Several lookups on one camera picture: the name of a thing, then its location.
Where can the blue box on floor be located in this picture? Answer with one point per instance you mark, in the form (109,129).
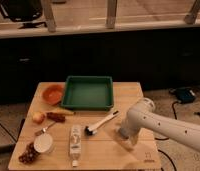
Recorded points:
(183,95)

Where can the green plastic tray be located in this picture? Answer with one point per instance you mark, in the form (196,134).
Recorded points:
(88,93)

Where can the white plastic bottle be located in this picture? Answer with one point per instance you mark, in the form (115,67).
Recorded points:
(75,144)

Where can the white dish brush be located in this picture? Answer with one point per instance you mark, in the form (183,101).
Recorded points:
(92,129)

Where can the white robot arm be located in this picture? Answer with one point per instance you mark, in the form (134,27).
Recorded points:
(141,115)

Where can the wooden railing post middle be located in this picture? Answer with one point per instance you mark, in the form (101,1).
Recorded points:
(111,13)

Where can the white cup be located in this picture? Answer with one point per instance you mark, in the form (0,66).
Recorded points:
(43,143)

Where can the red sausage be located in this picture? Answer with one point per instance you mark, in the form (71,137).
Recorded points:
(56,117)

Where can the orange bowl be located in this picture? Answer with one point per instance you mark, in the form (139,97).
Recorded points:
(52,95)

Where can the black office chair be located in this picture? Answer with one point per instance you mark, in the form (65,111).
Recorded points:
(25,11)

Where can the blue sponge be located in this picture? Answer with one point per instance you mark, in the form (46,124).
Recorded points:
(122,133)

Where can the wooden railing post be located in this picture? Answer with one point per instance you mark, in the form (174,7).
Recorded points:
(191,16)
(48,13)
(111,13)

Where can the wooden railing post left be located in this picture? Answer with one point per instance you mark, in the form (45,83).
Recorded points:
(48,13)

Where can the yellow banana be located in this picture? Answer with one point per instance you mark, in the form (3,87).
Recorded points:
(63,111)

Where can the bunch of red grapes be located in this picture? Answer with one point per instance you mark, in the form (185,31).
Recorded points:
(29,155)

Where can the wooden railing post right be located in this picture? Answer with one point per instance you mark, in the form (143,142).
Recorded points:
(191,16)

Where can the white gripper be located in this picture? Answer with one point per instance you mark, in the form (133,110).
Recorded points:
(133,137)

